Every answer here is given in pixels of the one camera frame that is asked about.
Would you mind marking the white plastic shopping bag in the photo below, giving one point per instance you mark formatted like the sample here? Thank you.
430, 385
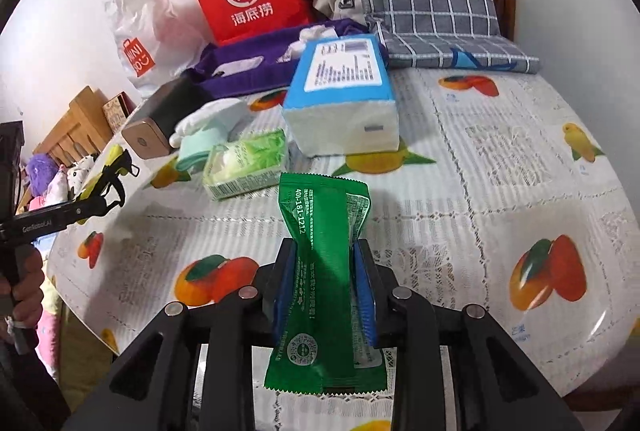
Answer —
165, 26

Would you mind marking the mint green cloth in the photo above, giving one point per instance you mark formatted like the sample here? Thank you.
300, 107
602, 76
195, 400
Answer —
197, 151

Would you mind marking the purple plush toy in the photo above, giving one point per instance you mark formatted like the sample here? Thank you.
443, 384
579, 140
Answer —
42, 171

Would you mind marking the wooden crate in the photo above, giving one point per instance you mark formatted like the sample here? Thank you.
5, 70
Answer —
80, 116

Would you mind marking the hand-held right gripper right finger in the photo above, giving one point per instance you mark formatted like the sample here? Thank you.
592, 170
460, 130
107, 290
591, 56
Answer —
366, 298

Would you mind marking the fruit print bed sheet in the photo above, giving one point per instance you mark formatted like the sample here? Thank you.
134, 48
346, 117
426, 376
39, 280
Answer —
475, 191

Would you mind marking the light green wet wipes pack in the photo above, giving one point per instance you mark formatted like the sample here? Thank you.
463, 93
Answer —
245, 166

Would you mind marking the folded grey checked sheet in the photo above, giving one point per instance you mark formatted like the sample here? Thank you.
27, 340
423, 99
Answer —
450, 51

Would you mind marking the blue tissue pack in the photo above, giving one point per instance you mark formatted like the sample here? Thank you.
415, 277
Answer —
340, 121

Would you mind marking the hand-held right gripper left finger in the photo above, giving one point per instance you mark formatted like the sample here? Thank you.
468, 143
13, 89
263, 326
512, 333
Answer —
282, 283

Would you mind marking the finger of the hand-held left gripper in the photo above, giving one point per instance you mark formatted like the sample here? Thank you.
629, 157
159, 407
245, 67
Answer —
122, 163
102, 203

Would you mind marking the person's left hand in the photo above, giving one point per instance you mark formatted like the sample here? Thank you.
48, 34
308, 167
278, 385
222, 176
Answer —
27, 296

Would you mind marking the brown cardboard box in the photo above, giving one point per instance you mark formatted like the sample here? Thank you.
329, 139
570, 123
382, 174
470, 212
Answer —
117, 111

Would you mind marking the person's left forearm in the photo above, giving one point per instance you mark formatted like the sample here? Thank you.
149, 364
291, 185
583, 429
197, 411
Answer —
25, 391

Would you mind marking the green snack packet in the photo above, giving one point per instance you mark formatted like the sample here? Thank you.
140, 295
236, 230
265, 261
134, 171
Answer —
325, 236

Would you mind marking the white spotted plush toy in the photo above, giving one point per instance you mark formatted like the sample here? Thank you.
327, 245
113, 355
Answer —
80, 176

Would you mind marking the green and gold tin box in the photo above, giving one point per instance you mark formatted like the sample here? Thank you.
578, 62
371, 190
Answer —
145, 138

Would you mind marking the pink plush toy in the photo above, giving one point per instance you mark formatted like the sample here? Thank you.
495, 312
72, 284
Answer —
52, 191

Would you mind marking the purple towel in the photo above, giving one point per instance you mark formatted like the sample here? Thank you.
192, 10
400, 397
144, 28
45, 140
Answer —
272, 48

